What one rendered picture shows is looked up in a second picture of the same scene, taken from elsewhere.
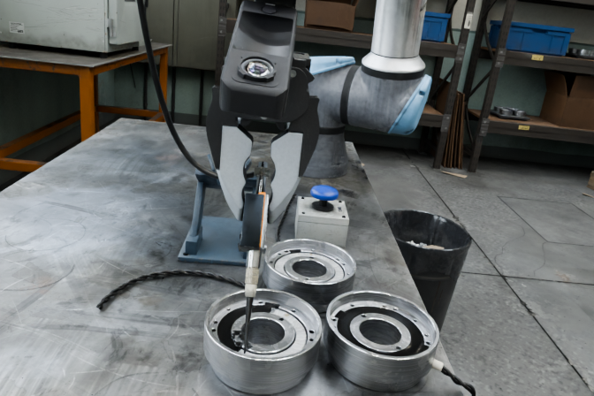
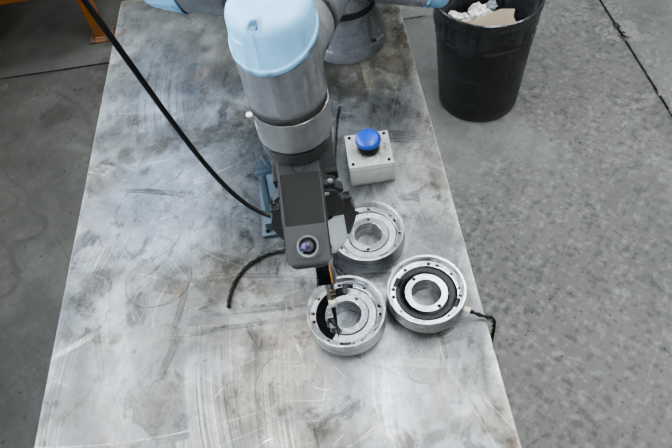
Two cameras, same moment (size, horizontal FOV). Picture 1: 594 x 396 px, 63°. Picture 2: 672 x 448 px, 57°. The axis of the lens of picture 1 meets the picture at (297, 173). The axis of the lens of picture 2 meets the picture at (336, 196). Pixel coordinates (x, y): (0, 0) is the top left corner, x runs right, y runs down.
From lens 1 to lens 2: 0.47 m
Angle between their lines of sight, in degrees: 34
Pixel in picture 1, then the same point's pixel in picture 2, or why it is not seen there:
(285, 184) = (339, 239)
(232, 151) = not seen: hidden behind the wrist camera
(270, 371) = (357, 349)
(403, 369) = (442, 325)
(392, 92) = not seen: outside the picture
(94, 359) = (244, 352)
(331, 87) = not seen: outside the picture
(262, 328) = (345, 304)
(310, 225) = (361, 173)
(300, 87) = (334, 198)
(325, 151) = (359, 35)
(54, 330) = (208, 334)
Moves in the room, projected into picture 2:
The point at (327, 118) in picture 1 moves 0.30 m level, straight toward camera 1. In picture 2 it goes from (354, 4) to (359, 127)
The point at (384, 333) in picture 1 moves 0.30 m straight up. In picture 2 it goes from (431, 285) to (437, 136)
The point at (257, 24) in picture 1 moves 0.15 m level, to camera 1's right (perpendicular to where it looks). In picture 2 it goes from (294, 189) to (444, 172)
